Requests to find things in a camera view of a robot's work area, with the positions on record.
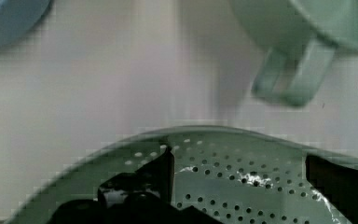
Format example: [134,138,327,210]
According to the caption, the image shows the green plastic strainer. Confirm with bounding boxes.
[5,126,358,224]

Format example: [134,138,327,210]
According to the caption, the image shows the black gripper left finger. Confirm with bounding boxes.
[97,147,174,207]

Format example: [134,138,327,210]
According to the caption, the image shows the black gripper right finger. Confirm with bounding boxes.
[305,155,358,224]

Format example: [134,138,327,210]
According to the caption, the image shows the blue bowl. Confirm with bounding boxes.
[0,0,52,48]

